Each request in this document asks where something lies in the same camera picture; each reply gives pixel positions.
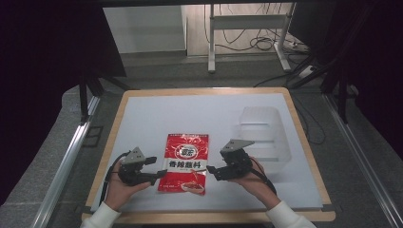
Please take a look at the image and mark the left hand-held gripper black cable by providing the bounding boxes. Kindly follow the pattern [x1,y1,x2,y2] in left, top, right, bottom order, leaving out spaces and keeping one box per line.
[98,151,131,207]

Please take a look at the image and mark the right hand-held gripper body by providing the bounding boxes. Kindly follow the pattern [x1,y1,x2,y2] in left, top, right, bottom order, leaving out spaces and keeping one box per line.
[220,139,256,181]

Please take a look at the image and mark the tangle of black floor cables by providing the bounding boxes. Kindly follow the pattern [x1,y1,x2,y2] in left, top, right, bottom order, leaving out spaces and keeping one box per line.
[202,3,310,53]

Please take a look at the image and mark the white power strip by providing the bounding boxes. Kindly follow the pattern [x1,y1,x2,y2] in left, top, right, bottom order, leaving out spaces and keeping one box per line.
[297,65,317,80]

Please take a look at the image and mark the hand-held gripper black cable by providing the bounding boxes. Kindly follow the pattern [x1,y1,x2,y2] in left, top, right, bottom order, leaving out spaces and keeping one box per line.
[248,157,278,196]
[98,151,131,207]

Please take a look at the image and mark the white wall panel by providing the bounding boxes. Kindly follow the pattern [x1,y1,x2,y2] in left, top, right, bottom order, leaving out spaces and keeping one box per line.
[102,5,187,55]

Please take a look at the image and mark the aluminium floor rail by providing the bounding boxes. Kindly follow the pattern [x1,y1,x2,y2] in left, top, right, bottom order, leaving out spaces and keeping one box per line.
[30,95,102,228]
[322,93,403,228]

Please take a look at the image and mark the white metal desk frame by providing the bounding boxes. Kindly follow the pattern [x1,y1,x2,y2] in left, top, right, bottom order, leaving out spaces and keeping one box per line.
[207,2,297,74]

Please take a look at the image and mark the person's left hand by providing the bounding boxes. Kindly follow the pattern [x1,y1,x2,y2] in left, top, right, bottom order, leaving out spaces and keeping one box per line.
[104,161,152,213]

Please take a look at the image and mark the black metal stand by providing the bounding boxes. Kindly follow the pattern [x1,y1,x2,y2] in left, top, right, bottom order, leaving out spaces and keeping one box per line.
[286,3,378,125]
[78,70,131,125]

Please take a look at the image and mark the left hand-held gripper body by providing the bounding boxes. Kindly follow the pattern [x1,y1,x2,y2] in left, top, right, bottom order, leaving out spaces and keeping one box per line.
[118,146,159,187]

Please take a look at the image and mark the wooden table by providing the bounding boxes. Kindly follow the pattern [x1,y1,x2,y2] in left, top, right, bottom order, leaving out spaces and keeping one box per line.
[81,86,336,225]

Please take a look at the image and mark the black curtain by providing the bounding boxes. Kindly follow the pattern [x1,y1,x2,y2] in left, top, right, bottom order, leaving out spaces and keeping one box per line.
[0,0,127,207]
[288,0,403,161]

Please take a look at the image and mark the clear plastic container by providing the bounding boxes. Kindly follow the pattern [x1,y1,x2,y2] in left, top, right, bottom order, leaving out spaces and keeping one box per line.
[235,105,293,175]

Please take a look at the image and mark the thin black floor cable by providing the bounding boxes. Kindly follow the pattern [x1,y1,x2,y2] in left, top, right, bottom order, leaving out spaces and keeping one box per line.
[293,94,327,146]

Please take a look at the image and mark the right hand-held gripper black cable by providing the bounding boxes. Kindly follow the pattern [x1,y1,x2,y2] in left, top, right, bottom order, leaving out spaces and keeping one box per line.
[248,157,278,196]

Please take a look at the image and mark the person's right hand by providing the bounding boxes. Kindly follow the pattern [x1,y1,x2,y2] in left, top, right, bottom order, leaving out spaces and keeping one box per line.
[228,156,281,211]

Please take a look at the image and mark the red seasoning packet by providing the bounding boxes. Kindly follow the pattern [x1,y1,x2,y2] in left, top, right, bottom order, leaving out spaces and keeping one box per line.
[157,133,210,197]

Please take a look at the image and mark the white table mat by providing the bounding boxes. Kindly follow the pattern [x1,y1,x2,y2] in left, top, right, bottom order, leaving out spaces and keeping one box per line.
[90,92,324,213]

